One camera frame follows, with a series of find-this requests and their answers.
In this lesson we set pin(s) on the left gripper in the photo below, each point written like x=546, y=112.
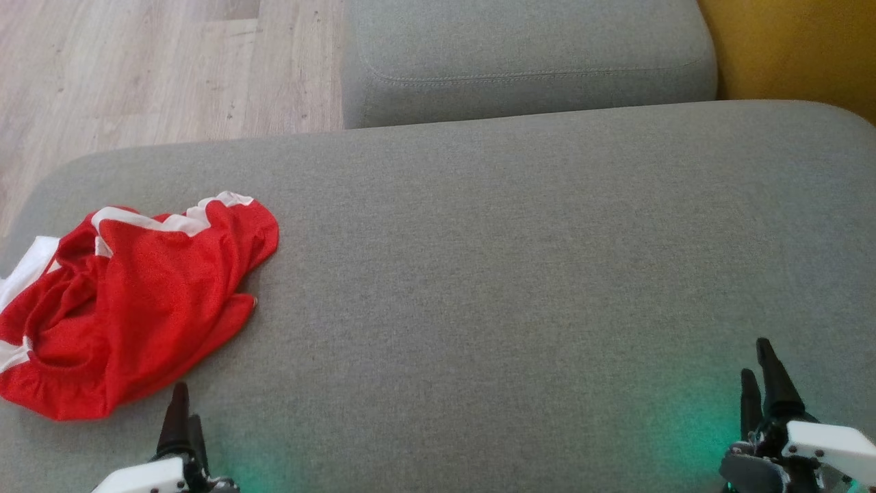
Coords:
x=154, y=479

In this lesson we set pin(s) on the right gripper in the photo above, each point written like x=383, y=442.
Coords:
x=821, y=448

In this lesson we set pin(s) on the red white basketball jersey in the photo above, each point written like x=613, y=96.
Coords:
x=150, y=294

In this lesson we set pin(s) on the large grey sofa ottoman cushion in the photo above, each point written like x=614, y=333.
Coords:
x=513, y=274

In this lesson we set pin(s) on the large yellow sofa back cushion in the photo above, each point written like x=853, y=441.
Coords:
x=801, y=48

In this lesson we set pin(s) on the grey sofa seat cushion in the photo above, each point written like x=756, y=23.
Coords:
x=527, y=48

